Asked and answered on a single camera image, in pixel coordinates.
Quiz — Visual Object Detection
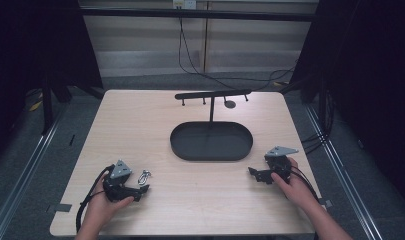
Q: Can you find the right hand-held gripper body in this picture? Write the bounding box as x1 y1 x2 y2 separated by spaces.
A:
264 145 300 184

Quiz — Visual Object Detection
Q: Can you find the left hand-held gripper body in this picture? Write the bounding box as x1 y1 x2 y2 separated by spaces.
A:
102 159 141 203

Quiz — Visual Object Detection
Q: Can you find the silver key ring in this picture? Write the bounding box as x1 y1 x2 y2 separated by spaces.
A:
137 168 154 187

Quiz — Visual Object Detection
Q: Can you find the black hook stand with tray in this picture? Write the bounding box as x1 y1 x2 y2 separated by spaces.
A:
169 88 254 163

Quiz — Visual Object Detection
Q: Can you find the person's left hand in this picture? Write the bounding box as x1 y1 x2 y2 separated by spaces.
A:
84 185 135 232

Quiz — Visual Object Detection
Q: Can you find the person's right hand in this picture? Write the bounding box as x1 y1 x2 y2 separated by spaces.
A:
270 156 317 212

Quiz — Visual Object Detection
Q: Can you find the grey tape piece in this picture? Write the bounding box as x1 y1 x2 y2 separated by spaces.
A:
317 198 334 210
45 202 73 214

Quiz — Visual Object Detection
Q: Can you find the yellow floor object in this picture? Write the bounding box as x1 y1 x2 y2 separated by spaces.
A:
28 99 44 113

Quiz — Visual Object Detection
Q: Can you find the black curtain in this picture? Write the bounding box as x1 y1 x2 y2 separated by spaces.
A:
289 0 405 214
0 0 104 161

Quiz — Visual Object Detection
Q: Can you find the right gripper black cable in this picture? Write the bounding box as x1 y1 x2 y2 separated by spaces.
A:
289 165 322 203

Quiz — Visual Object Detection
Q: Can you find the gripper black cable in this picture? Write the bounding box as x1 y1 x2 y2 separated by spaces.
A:
289 165 322 203
75 163 116 234

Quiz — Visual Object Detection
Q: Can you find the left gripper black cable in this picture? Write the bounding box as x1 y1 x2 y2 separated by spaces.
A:
75 163 116 234

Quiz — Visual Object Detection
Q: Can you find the bundle of black floor cables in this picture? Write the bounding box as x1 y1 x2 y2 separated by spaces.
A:
300 89 336 156

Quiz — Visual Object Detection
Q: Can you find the metal floor rail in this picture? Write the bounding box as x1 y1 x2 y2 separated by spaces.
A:
303 103 386 240
0 106 68 240

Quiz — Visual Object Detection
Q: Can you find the black metal stand post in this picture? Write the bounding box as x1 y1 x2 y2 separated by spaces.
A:
40 75 55 136

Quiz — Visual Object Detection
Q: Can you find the black wall cable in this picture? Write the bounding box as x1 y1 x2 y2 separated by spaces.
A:
177 15 297 92

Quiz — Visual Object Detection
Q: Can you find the black horizontal frame bar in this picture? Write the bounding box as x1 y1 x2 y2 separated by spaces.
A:
79 7 320 23

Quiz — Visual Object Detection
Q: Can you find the white wall socket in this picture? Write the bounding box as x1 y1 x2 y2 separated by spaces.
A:
172 0 198 10

